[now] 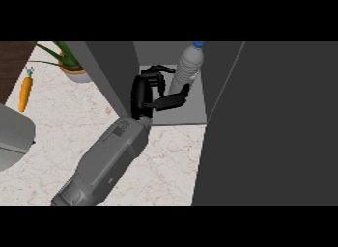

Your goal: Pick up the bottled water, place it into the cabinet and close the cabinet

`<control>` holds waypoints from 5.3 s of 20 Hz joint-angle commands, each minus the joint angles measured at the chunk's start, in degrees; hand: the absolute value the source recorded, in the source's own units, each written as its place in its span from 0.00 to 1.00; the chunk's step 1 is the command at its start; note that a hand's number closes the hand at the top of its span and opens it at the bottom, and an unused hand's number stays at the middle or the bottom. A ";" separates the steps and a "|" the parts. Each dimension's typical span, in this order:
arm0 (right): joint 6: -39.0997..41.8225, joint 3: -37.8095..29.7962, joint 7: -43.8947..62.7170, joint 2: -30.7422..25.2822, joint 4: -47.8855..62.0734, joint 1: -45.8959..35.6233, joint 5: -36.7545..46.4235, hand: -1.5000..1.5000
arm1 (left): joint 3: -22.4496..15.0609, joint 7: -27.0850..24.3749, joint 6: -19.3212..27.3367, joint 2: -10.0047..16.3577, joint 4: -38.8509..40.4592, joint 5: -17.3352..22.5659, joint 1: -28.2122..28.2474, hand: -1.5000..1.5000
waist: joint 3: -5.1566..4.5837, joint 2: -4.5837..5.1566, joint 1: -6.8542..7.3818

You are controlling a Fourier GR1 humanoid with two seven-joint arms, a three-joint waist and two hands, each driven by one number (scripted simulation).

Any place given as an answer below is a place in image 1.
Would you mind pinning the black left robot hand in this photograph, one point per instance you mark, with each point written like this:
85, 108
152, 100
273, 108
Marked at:
141, 93

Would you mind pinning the clear plastic water bottle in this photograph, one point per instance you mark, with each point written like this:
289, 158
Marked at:
190, 64

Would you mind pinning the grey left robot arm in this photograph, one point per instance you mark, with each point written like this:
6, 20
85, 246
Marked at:
109, 154

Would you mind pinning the narrow dark grey cabinet door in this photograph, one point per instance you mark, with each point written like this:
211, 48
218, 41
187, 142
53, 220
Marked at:
113, 64

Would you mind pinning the grey open cabinet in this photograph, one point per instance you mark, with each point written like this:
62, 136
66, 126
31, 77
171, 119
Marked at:
180, 116

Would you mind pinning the large dark grey cabinet door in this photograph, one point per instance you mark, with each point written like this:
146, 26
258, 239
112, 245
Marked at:
280, 128

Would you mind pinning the green potted plant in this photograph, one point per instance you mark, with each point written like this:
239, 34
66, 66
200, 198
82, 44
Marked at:
75, 74

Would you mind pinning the orange carrot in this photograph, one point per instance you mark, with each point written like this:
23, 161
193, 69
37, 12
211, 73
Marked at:
25, 91

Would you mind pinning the grey rounded appliance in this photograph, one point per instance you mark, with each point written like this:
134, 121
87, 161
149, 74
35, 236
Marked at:
7, 135

